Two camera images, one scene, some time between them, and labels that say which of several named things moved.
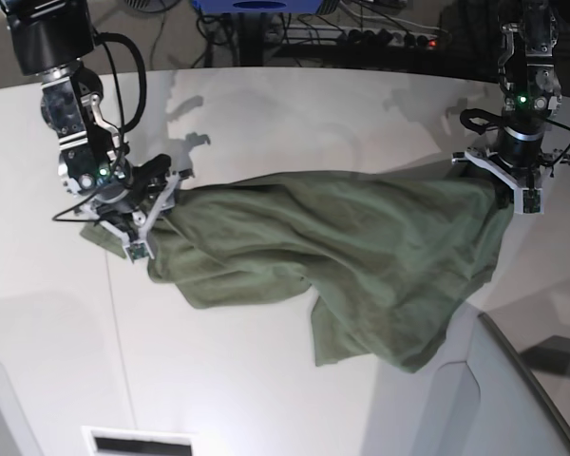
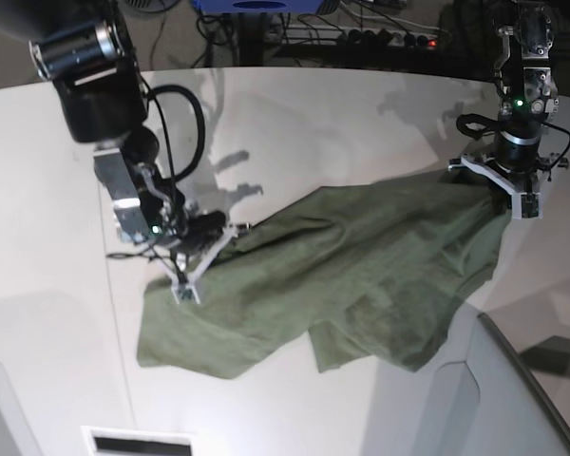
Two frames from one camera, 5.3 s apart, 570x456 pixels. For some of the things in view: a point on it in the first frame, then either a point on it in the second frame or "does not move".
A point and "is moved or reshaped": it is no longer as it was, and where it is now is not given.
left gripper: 122,192 → 197,232
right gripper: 520,137 does not move
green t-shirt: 383,259 is moved or reshaped
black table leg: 251,39 does not move
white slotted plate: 103,441 does not move
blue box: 257,7 does not move
